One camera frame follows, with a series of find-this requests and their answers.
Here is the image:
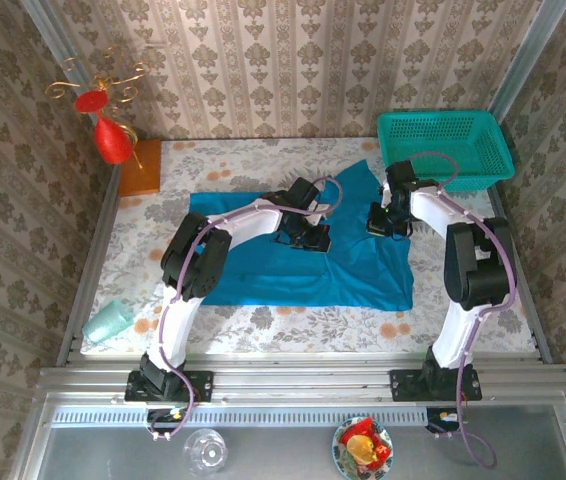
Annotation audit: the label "red gold wire ornament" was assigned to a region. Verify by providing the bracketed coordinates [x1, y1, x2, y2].
[45, 45, 150, 169]

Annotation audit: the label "orange wooden block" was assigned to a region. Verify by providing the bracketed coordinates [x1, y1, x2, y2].
[118, 138, 163, 197]

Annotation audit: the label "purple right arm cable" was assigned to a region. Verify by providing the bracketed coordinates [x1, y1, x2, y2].
[407, 152, 518, 471]

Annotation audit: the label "aluminium frame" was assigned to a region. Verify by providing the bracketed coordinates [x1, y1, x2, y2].
[12, 0, 566, 480]

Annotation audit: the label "teal plastic basket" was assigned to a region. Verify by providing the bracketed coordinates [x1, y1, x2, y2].
[376, 109, 516, 194]

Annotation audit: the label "clear plastic cup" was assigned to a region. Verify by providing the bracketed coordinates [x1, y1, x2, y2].
[182, 428, 228, 476]

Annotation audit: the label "floral table cover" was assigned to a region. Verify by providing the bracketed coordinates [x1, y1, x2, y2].
[82, 138, 537, 356]

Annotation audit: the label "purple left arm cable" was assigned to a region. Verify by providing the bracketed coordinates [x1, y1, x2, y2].
[150, 175, 344, 441]

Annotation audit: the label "grey slotted cable duct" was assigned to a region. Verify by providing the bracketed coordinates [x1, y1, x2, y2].
[52, 405, 429, 428]

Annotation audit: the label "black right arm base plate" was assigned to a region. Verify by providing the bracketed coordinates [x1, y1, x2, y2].
[389, 368, 483, 403]

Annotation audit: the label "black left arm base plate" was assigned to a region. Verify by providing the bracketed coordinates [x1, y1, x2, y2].
[123, 369, 214, 404]

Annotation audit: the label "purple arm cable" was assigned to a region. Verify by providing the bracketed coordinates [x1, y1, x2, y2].
[150, 175, 344, 441]
[407, 152, 518, 471]

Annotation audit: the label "red yellow snack packets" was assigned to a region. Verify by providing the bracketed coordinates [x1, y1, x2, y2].
[338, 418, 393, 470]

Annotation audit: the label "blue t-shirt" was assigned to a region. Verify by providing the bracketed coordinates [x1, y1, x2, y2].
[188, 159, 415, 312]

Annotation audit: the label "pale green cup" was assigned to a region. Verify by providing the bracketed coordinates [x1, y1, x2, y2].
[81, 298, 133, 345]

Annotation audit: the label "patterned plate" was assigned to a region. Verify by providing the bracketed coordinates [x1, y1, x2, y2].
[331, 416, 394, 480]

